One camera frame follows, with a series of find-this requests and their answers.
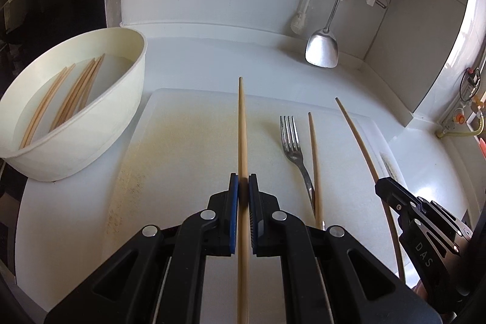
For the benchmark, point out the bunch of wooden chopsticks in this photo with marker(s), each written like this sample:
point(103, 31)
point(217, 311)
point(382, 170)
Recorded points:
point(81, 88)

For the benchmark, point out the metal spatula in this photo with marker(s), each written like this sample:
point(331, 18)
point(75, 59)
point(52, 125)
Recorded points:
point(322, 50)

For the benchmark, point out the long wooden chopstick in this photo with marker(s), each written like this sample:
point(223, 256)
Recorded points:
point(51, 102)
point(360, 141)
point(315, 164)
point(243, 126)
point(44, 105)

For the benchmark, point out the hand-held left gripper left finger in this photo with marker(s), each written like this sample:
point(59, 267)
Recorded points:
point(232, 214)

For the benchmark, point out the red gas valve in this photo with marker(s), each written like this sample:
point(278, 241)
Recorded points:
point(472, 79)

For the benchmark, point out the person's right hand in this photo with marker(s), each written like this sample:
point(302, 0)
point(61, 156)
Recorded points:
point(421, 290)

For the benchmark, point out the metal fork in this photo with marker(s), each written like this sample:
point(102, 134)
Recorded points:
point(290, 145)

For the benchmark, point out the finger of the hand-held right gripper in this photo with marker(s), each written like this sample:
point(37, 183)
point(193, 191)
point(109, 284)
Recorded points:
point(425, 229)
point(393, 191)

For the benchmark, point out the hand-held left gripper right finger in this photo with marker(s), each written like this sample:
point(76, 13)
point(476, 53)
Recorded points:
point(254, 214)

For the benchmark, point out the white cutting board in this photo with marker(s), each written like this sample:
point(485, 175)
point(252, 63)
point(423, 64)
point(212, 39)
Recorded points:
point(182, 141)

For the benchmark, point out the white round bowl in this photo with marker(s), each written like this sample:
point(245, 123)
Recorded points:
point(95, 134)

